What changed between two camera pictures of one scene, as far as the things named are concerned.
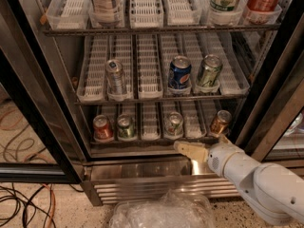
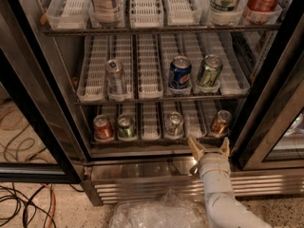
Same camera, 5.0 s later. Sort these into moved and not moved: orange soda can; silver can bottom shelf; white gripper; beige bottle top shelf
Moved: white gripper
Not moved: orange soda can; beige bottle top shelf; silver can bottom shelf
